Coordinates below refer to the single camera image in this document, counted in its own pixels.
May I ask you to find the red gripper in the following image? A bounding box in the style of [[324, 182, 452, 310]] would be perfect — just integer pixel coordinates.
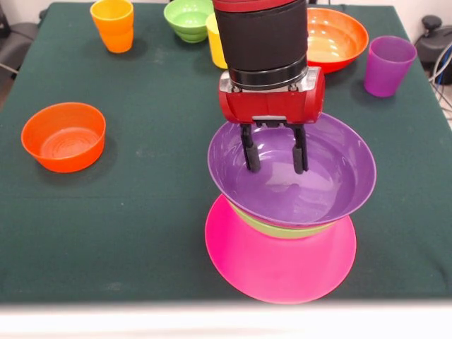
[[218, 67, 326, 174]]

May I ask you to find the purple plastic bowl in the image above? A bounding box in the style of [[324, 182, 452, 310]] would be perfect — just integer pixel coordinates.
[[207, 112, 377, 227]]

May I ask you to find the large green plastic bowl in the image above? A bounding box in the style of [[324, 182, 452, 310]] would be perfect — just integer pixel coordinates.
[[227, 199, 340, 240]]

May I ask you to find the pink plastic bowl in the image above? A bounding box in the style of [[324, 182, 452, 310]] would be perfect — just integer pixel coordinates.
[[204, 194, 357, 305]]

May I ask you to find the small red-orange plastic bowl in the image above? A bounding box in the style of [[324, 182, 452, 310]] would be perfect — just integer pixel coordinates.
[[20, 102, 107, 174]]

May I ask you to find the yellow plastic cup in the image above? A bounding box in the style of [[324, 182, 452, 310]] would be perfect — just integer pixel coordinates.
[[206, 13, 229, 70]]

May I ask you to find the large red-orange plastic bowl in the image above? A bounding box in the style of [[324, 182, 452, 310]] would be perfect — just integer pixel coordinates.
[[306, 7, 369, 75]]

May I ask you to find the purple plastic cup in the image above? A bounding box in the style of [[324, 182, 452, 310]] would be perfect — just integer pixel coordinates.
[[364, 35, 418, 97]]

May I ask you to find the small green plastic bowl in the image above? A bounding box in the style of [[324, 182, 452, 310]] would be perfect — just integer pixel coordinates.
[[163, 0, 216, 44]]

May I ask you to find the dark green tablecloth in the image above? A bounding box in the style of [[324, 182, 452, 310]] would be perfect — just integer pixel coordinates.
[[0, 1, 452, 304]]

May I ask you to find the black chair base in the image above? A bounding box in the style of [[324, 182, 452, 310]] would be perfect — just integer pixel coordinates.
[[415, 16, 452, 64]]

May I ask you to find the orange plastic cup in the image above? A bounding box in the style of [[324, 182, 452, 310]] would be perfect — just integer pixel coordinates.
[[90, 0, 135, 54]]

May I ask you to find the grey office chair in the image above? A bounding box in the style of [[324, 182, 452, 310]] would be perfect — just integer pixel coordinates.
[[0, 20, 42, 75]]

